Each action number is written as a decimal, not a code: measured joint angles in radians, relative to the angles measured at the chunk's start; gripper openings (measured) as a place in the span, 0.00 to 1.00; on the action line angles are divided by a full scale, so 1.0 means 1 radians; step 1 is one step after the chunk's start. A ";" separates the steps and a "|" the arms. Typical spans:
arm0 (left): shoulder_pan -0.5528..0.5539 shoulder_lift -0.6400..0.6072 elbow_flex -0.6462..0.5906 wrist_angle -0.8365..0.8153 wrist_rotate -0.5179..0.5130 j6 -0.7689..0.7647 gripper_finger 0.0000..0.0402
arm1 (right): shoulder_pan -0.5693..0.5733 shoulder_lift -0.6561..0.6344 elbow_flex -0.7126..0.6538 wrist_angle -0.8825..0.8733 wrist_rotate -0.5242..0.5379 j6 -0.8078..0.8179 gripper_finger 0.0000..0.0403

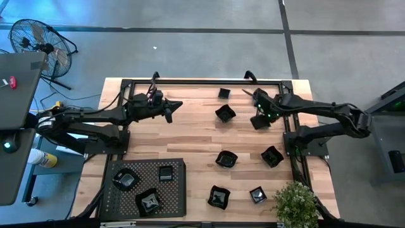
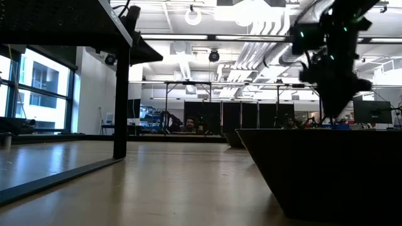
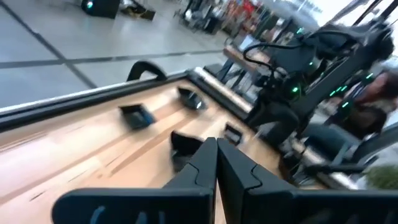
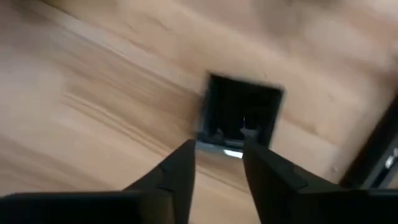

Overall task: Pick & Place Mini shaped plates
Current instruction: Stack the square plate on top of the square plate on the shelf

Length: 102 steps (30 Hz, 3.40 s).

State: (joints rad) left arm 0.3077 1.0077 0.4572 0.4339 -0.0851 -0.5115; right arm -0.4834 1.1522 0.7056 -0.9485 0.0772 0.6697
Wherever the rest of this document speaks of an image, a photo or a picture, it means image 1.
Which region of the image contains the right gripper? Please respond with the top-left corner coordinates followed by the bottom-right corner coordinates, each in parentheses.
top-left (252, 87), bottom-right (281, 125)

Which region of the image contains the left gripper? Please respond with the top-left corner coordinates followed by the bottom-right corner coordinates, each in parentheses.
top-left (126, 92), bottom-right (184, 124)

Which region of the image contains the black wavy square mini plate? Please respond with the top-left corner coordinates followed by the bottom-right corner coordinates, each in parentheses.
top-left (207, 185), bottom-right (232, 211)
top-left (215, 104), bottom-right (237, 124)
top-left (249, 114), bottom-right (272, 131)
top-left (135, 187), bottom-right (164, 218)
top-left (260, 145), bottom-right (285, 169)

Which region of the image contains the black rounded mini plate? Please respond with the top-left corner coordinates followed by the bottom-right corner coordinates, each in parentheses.
top-left (111, 167), bottom-right (141, 192)
top-left (215, 150), bottom-right (239, 169)

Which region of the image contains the green potted plant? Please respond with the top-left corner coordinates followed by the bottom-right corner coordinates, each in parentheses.
top-left (271, 180), bottom-right (321, 228)

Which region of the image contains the black perforated metal rack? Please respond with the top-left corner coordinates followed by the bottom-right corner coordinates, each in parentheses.
top-left (99, 157), bottom-right (187, 220)

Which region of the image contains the grey equipment cart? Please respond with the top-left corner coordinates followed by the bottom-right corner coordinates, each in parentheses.
top-left (366, 80), bottom-right (405, 184)

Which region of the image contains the grey wheeled stand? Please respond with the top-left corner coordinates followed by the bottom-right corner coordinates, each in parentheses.
top-left (21, 136), bottom-right (88, 207)

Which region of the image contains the white yellow spray can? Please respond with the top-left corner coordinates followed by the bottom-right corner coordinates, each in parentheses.
top-left (27, 148), bottom-right (58, 168)

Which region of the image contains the black floor fan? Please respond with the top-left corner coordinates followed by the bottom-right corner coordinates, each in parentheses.
top-left (8, 18), bottom-right (78, 91)

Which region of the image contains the grey desk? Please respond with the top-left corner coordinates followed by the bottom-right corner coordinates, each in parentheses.
top-left (0, 51), bottom-right (48, 206)

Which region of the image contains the black computer mouse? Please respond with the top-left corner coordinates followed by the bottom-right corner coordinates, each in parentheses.
top-left (1, 132), bottom-right (20, 155)

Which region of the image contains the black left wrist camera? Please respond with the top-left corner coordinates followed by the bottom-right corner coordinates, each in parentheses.
top-left (151, 89), bottom-right (165, 106)

